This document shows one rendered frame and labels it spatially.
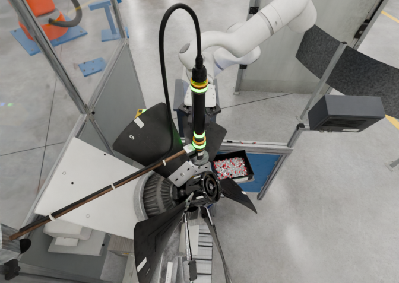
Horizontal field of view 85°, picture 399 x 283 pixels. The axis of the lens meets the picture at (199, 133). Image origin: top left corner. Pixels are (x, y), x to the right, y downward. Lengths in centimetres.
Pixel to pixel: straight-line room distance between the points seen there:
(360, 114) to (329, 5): 154
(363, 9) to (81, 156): 258
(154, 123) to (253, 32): 44
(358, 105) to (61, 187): 125
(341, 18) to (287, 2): 189
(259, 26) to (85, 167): 75
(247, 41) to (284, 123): 203
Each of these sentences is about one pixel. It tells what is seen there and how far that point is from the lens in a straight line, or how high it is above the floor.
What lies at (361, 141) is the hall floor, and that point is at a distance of 300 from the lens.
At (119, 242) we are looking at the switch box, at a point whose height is 84.
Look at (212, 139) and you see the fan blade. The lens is 98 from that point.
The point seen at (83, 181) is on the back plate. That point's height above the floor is 129.
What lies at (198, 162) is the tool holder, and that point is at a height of 127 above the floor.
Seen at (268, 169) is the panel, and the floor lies 55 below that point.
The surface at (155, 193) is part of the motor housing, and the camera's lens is 88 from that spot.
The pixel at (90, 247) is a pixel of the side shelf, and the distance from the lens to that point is 123.
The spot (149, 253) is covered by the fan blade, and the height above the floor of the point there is 134.
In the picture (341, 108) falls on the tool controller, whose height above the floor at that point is 124.
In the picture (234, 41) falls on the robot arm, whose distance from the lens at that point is 80.
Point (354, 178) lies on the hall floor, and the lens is 266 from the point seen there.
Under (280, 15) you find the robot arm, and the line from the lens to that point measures 84.
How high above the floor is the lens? 197
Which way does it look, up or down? 53 degrees down
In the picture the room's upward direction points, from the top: straight up
